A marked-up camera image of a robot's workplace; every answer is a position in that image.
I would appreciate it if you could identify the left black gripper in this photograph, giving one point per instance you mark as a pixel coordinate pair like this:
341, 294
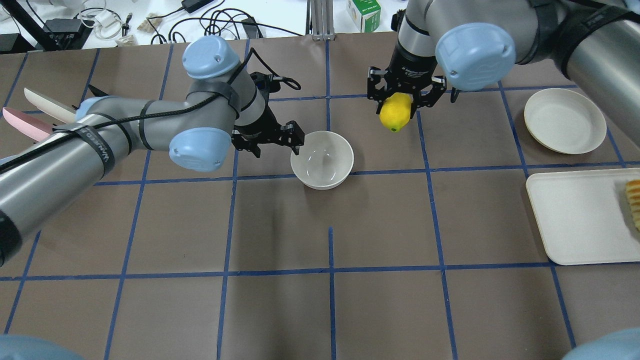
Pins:
263, 123

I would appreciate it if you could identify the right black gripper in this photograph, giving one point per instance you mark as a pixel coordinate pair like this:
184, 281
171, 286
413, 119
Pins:
413, 68

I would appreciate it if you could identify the yellow lemon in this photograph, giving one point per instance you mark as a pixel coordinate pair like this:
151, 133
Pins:
396, 111

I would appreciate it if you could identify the white ceramic bowl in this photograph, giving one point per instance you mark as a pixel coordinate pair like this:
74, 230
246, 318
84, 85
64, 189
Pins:
324, 161

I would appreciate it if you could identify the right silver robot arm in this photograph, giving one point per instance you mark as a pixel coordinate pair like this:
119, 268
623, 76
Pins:
469, 44

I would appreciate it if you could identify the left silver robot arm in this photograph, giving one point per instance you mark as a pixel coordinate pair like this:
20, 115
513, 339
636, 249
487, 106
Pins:
226, 106

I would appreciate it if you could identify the green white box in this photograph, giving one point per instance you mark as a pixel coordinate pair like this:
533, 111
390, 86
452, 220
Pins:
365, 14

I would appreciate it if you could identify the black power adapter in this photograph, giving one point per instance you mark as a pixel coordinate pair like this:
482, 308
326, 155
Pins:
191, 6

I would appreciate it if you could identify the cream round plate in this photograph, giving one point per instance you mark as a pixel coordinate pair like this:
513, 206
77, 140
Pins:
565, 121

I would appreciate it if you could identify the black dish rack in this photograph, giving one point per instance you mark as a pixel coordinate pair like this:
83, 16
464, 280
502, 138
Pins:
96, 92

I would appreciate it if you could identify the cream rectangular tray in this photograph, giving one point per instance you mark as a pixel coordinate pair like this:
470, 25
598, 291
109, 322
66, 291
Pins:
583, 216

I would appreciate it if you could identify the cream plate in rack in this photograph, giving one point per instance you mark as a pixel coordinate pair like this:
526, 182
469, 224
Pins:
50, 106

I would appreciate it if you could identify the pink plate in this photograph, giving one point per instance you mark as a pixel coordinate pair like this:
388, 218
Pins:
28, 125

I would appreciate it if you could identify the sliced yellow pineapple toy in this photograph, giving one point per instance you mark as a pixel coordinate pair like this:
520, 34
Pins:
632, 195

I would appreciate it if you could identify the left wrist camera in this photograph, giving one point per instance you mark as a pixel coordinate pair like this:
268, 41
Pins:
266, 83

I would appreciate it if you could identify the aluminium frame post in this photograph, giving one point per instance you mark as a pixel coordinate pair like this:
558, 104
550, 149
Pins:
320, 20

